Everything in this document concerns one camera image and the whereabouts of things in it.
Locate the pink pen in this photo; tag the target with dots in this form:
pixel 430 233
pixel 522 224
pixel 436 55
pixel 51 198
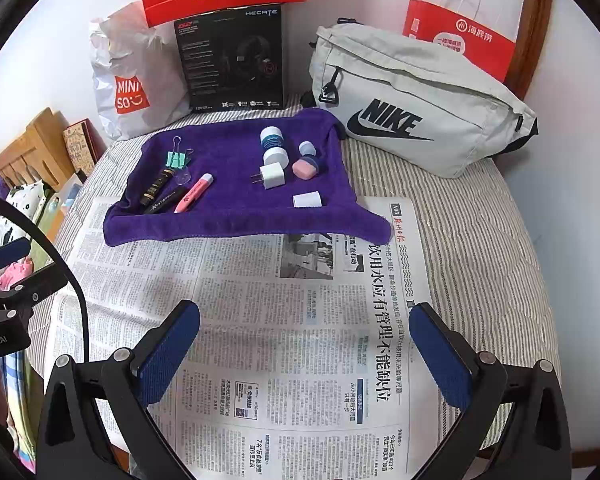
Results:
pixel 192 194

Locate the white charger plug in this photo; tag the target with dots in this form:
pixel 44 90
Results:
pixel 271 176

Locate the newspaper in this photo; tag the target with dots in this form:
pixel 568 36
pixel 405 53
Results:
pixel 280 335

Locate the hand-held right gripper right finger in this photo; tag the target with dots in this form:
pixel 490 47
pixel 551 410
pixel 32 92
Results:
pixel 440 355

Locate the white Nike bag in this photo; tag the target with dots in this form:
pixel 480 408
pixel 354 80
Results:
pixel 455 95

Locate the green binder clip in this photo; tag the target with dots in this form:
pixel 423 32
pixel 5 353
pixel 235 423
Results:
pixel 177 160

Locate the dark wooden bed frame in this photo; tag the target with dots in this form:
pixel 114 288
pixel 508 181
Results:
pixel 532 35

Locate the blue white balm bottle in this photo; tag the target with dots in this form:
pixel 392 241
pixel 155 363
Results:
pixel 274 146

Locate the black headphone box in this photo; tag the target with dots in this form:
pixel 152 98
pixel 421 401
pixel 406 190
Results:
pixel 210 75

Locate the white cylinder cap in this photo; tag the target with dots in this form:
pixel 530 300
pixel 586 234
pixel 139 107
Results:
pixel 307 200

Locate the purple towel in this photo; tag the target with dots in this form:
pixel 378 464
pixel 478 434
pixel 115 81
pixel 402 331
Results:
pixel 240 215

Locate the pink patterned cloth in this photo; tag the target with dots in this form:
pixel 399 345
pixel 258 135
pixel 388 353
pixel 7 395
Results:
pixel 10 400

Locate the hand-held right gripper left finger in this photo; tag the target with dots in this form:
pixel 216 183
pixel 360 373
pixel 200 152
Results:
pixel 167 355

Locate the white dotted cloth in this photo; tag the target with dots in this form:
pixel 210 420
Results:
pixel 27 205

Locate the pink jar clear lid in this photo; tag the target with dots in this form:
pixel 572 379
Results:
pixel 305 169

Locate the patterned book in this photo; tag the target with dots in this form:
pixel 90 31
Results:
pixel 82 150

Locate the clear plastic box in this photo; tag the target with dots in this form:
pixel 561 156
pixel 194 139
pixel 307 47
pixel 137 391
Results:
pixel 67 197

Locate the white plastic shopping bag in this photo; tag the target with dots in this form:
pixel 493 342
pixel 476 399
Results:
pixel 115 60

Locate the wooden rack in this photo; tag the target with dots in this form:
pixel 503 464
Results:
pixel 35 145

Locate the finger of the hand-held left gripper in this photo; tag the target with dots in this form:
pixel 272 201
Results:
pixel 35 287
pixel 7 252

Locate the small white jar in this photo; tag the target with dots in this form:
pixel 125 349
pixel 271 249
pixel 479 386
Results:
pixel 307 149

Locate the small clear plastic cup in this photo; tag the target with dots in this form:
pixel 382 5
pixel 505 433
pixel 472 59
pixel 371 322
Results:
pixel 182 177

